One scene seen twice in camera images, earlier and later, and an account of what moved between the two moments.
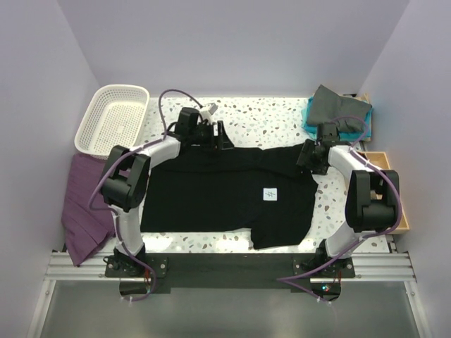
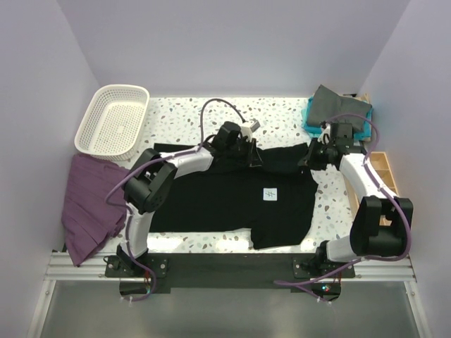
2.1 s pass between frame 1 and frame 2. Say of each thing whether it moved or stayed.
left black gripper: moved
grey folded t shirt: stayed
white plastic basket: stayed
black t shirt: stayed
